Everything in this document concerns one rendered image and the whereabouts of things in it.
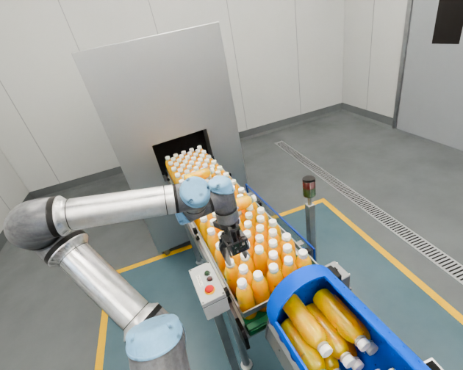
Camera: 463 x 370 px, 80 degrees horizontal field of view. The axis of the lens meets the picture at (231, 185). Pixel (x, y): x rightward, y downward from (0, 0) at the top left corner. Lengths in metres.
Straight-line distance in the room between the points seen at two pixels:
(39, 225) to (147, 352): 0.35
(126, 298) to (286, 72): 5.07
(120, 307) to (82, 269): 0.14
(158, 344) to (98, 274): 0.27
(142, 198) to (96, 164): 4.63
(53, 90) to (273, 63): 3.55
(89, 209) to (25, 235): 0.14
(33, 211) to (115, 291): 0.27
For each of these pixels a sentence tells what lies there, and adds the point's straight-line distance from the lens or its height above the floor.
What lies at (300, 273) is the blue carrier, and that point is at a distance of 1.00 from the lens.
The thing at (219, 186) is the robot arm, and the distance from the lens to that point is 0.81.
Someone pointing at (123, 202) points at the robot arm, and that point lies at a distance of 0.69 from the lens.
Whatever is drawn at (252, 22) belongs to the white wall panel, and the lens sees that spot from 5.20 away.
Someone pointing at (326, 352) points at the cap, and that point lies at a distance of 0.98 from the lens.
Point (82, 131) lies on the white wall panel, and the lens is 5.14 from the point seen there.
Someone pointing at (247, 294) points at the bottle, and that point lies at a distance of 1.18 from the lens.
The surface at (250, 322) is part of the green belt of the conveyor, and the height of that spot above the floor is 0.89.
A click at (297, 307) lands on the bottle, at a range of 1.03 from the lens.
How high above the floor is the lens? 1.99
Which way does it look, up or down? 30 degrees down
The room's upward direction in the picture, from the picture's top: 12 degrees counter-clockwise
